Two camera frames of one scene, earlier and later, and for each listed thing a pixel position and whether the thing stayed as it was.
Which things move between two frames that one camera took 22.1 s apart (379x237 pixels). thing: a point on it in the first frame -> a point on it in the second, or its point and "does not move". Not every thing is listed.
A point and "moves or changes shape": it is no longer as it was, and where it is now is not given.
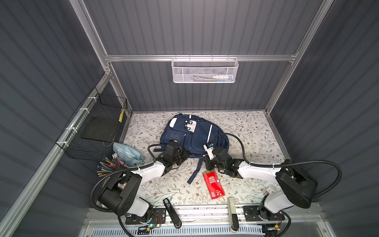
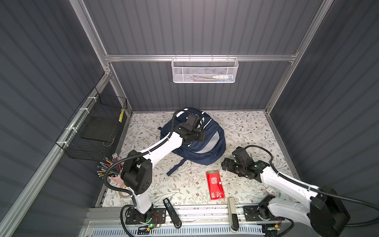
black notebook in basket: (100, 129) does not move
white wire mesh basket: (205, 70) does not move
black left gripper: (183, 153) -> (201, 138)
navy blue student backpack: (192, 133) moves or changes shape
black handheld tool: (171, 213) does not move
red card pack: (213, 184) does not move
